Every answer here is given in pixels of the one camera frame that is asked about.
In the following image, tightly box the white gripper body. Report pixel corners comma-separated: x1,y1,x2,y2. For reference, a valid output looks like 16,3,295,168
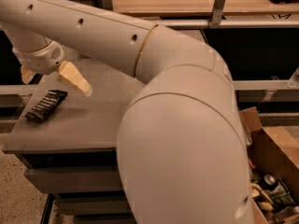
12,41,64,75

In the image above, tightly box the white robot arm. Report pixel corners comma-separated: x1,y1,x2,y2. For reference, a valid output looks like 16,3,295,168
0,0,254,224

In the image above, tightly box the black rxbar chocolate wrapper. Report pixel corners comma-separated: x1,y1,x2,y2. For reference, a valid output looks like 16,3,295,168
25,90,68,122

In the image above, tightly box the grey drawer cabinet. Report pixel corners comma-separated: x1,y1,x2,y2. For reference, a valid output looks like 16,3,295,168
2,30,251,224

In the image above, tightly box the wooden shelf board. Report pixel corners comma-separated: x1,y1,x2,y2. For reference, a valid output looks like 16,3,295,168
112,0,299,17

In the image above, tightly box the metal rail with brackets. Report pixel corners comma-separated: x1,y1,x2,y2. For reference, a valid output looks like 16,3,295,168
91,0,299,28

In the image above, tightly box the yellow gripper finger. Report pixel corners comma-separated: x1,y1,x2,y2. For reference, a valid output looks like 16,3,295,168
57,61,93,96
21,66,36,85

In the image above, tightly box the cardboard box of snacks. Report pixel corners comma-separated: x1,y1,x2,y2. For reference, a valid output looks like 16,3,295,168
239,106,299,224

